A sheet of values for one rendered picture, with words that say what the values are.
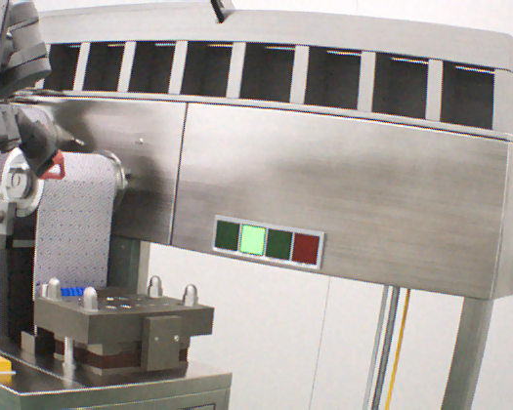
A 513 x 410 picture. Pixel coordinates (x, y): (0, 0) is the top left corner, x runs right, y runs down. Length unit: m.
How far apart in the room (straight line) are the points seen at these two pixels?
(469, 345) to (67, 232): 0.85
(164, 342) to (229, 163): 0.39
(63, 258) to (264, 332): 2.87
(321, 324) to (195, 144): 2.63
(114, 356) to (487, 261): 0.74
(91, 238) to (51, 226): 0.13
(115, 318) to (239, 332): 3.04
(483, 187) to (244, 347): 3.21
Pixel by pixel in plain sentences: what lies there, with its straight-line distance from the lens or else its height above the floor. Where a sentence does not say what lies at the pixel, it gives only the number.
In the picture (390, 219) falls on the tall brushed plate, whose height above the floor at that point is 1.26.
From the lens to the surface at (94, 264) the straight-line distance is 2.24.
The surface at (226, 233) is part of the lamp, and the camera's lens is 2.19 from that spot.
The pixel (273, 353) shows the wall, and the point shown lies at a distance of 4.94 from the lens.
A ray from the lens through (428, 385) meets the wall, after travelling 4.57.
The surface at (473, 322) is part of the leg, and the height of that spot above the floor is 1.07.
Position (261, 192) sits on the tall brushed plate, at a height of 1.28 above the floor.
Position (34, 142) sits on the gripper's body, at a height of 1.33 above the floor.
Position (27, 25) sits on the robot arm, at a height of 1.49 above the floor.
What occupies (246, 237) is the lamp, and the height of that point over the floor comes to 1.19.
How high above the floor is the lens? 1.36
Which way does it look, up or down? 3 degrees down
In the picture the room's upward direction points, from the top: 7 degrees clockwise
